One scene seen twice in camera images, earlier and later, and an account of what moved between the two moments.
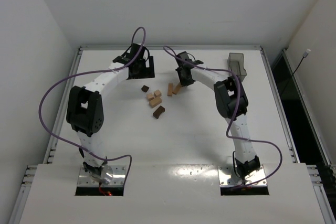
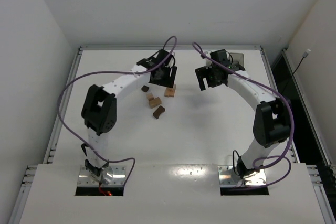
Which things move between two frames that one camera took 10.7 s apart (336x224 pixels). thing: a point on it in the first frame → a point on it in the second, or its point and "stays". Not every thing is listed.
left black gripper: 143,70 → 166,77
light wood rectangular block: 155,102 stays
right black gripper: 184,76 → 205,76
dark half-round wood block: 145,88 stays
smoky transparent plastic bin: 235,63 stays
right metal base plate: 228,177 stays
